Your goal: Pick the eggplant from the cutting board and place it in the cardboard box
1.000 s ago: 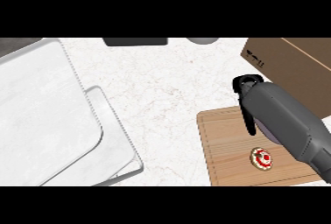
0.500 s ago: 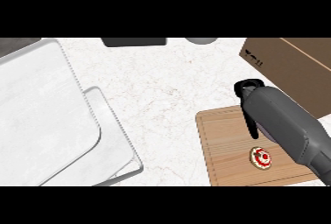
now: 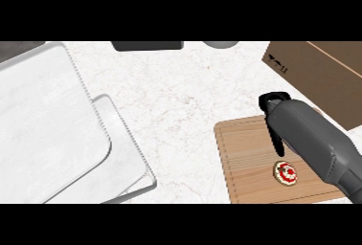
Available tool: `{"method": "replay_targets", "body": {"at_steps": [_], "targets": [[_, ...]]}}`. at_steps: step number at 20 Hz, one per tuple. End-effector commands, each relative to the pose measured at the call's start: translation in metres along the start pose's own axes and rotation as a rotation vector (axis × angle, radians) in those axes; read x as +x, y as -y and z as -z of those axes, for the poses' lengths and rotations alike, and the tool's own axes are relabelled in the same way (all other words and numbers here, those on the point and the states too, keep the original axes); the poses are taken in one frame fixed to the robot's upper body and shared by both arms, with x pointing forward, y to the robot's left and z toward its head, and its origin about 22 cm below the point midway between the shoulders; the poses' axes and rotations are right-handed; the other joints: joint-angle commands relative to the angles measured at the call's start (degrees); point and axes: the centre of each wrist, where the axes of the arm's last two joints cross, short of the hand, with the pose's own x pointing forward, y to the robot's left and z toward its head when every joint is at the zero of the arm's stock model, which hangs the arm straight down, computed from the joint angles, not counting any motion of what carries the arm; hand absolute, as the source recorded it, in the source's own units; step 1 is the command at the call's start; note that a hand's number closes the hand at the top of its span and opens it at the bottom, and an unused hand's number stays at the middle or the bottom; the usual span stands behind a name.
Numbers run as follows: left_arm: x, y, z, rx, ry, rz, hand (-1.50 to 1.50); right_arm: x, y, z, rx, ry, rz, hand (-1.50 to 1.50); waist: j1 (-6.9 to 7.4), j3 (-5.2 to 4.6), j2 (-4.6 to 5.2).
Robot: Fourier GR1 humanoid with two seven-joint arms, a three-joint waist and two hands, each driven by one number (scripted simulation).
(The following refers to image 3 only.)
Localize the wooden cutting board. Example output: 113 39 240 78
213 107 349 205

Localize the grey round object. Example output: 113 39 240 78
203 41 241 50

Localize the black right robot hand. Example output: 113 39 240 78
258 91 292 158

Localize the brown cardboard box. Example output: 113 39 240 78
261 41 362 132

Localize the dark grey rectangular object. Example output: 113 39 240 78
111 41 185 53

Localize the red and white can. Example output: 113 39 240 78
274 161 299 187

